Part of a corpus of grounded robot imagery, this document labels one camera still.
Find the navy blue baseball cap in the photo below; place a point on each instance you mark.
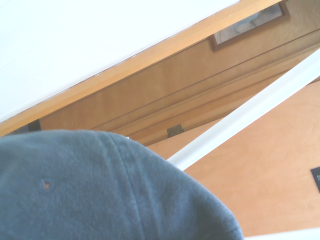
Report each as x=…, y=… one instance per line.
x=87, y=190

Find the wooden door with window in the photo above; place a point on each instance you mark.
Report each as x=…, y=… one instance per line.
x=190, y=72

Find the white coat rack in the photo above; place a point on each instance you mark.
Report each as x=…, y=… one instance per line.
x=237, y=112

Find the plain wooden door panel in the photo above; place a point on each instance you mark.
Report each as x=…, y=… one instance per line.
x=262, y=170

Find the black door plate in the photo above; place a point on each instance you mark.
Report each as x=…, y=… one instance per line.
x=316, y=180

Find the wooden door frame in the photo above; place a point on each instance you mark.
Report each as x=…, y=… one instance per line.
x=140, y=60

